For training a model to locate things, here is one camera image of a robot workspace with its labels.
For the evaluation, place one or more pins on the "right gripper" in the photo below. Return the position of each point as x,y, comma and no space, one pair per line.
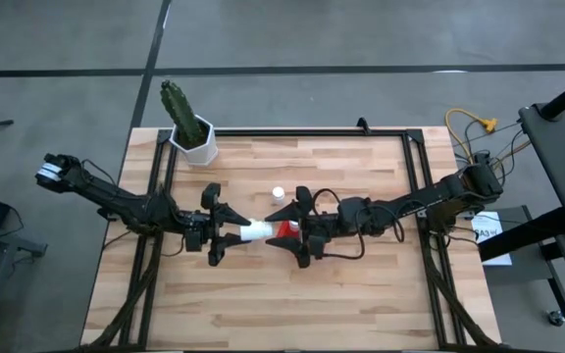
319,228

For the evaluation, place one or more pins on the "small black frame bracket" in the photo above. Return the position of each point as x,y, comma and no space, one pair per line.
363,126

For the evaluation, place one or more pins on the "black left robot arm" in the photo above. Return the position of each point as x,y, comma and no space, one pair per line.
116,198

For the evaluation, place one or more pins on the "white hexagonal plant pot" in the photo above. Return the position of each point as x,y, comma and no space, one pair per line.
204,152

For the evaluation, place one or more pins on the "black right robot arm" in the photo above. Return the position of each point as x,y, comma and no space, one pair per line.
434,198

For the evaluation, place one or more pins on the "black table support beam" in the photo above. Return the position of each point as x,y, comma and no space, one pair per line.
523,240

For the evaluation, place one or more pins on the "black aluminium table frame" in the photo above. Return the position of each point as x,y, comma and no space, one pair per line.
312,132

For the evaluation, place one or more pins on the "red plastic basket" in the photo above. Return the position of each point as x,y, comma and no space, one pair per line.
282,229

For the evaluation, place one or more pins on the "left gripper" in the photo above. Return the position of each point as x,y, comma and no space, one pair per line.
206,223

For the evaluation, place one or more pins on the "white paper sheet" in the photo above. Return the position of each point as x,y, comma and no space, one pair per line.
488,230

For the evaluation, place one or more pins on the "green cactus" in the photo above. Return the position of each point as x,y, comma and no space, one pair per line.
179,110

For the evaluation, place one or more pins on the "dark grey cart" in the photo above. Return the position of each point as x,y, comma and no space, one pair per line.
3,242

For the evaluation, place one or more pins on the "caster wheel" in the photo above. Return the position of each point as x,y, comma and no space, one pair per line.
555,318

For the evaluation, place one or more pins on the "white plastic pill bottle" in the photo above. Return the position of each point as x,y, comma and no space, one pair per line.
293,225
278,192
258,230

